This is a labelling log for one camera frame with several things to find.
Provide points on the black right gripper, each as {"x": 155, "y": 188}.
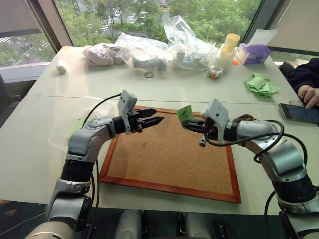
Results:
{"x": 210, "y": 130}

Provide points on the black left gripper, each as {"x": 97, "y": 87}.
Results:
{"x": 137, "y": 122}

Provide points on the green note marked 2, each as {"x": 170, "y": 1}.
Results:
{"x": 185, "y": 113}

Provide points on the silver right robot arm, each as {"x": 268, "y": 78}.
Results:
{"x": 284, "y": 156}

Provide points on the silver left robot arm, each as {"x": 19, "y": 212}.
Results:
{"x": 84, "y": 139}

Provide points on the green paper note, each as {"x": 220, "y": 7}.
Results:
{"x": 81, "y": 123}

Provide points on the purple tissue box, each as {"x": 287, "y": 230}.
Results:
{"x": 253, "y": 53}

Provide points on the person's bare hand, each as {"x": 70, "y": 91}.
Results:
{"x": 311, "y": 95}

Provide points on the wood-framed cork board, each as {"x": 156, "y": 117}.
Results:
{"x": 169, "y": 159}

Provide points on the clear bag with grey item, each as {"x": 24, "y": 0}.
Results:
{"x": 147, "y": 62}

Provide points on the small cup of coloured pins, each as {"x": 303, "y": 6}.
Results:
{"x": 215, "y": 72}

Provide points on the clear bag with power strip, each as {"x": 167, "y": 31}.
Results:
{"x": 187, "y": 57}

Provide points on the small orange object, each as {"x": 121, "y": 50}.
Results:
{"x": 236, "y": 62}

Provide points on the pile of green notes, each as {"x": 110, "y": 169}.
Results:
{"x": 260, "y": 84}

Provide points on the cream plastic cup stack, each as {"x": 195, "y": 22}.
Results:
{"x": 228, "y": 49}

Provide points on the dark rounded robot leg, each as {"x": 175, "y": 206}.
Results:
{"x": 199, "y": 225}
{"x": 128, "y": 224}

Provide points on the white tape roll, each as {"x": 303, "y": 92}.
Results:
{"x": 61, "y": 67}

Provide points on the smartphone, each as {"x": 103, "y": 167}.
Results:
{"x": 299, "y": 113}

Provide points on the black bag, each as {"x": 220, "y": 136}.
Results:
{"x": 286, "y": 67}

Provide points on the person's dark sleeve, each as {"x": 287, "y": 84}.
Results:
{"x": 306, "y": 73}

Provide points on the black chair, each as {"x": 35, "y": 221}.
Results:
{"x": 6, "y": 99}

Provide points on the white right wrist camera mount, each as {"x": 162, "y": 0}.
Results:
{"x": 216, "y": 112}

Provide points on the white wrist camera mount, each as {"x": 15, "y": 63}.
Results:
{"x": 127, "y": 99}
{"x": 216, "y": 112}

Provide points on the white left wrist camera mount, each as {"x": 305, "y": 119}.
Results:
{"x": 127, "y": 99}

